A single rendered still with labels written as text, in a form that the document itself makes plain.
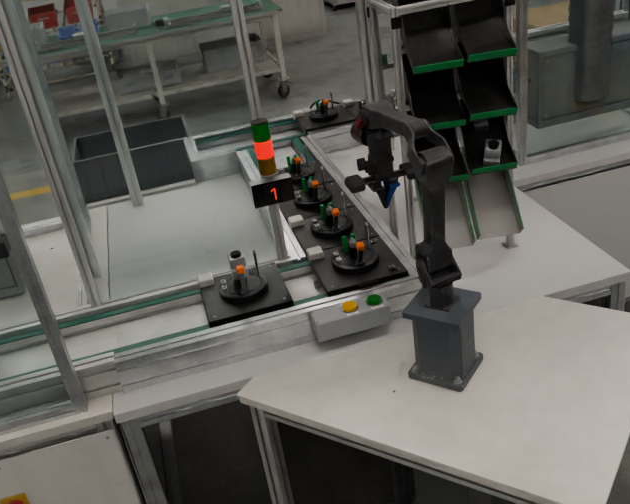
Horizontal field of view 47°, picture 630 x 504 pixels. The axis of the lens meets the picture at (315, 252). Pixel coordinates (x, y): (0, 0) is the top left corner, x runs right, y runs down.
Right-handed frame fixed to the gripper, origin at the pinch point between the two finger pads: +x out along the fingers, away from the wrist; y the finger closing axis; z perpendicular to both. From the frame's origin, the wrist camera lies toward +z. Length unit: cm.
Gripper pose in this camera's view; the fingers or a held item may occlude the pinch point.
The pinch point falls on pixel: (384, 195)
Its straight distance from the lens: 187.2
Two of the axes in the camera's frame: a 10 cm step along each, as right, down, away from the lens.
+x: 1.4, 8.7, 4.8
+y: -9.6, 2.4, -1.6
